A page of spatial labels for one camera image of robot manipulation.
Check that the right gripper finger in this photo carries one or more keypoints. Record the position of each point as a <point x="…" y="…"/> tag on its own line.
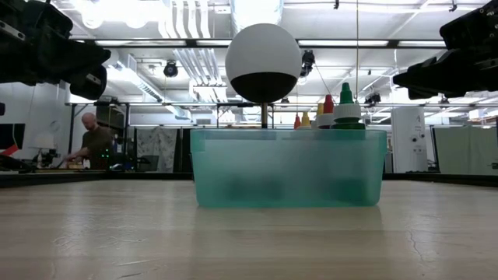
<point x="432" y="74"/>
<point x="420" y="94"/>

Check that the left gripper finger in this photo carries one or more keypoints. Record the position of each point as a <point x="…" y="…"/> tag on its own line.
<point x="91" y="83"/>
<point x="85" y="58"/>

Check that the large green-capped dye bottle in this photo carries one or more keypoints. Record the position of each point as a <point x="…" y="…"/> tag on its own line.
<point x="346" y="97"/>

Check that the large red-capped dye bottle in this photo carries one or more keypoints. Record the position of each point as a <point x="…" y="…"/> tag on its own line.
<point x="328" y="105"/>

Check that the large yellow-capped dye bottle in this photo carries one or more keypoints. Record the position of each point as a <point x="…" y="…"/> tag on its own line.
<point x="320" y="109"/>
<point x="305" y="120"/>

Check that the large orange-capped dye bottle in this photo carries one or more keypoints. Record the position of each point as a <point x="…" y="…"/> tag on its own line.
<point x="297" y="122"/>

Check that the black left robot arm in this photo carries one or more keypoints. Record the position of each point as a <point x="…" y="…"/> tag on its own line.
<point x="1" y="109"/>

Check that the black shelving rack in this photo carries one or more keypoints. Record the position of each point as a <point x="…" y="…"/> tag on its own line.
<point x="116" y="116"/>

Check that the white cylindrical column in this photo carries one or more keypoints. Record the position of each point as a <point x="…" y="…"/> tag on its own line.
<point x="408" y="140"/>

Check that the black ceiling spotlight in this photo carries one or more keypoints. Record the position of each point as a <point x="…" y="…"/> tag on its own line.
<point x="307" y="62"/>
<point x="372" y="98"/>
<point x="170" y="69"/>

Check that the person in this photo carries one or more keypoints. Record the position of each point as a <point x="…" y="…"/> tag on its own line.
<point x="97" y="142"/>

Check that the grey partition panel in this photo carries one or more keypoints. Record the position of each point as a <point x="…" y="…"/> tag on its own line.
<point x="467" y="149"/>

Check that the grey patterned sheet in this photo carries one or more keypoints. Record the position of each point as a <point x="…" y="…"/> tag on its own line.
<point x="155" y="142"/>

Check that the red object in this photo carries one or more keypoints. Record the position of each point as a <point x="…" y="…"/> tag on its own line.
<point x="9" y="151"/>

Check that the teal translucent plastic bin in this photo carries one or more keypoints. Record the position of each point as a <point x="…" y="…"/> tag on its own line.
<point x="288" y="171"/>

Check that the white globe table lamp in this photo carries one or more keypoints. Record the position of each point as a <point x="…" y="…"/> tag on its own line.
<point x="264" y="50"/>

